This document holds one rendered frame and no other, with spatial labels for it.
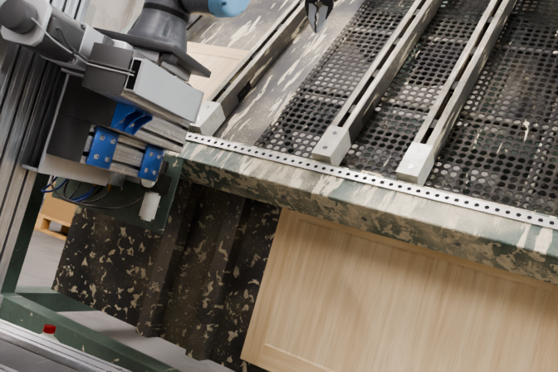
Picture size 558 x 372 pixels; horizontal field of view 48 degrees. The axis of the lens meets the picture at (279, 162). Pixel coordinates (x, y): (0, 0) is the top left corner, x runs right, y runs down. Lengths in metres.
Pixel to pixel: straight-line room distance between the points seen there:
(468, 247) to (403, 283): 0.32
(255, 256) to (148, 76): 1.02
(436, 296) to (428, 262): 0.10
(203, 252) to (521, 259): 1.08
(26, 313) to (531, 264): 1.63
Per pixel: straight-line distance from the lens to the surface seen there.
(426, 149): 1.78
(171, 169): 2.00
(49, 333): 2.14
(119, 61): 1.24
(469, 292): 1.86
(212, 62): 2.42
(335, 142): 1.84
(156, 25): 1.56
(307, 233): 2.01
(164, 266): 2.23
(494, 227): 1.62
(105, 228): 2.49
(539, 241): 1.60
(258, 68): 2.27
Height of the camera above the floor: 0.75
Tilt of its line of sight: 4 degrees up
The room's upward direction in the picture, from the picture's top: 16 degrees clockwise
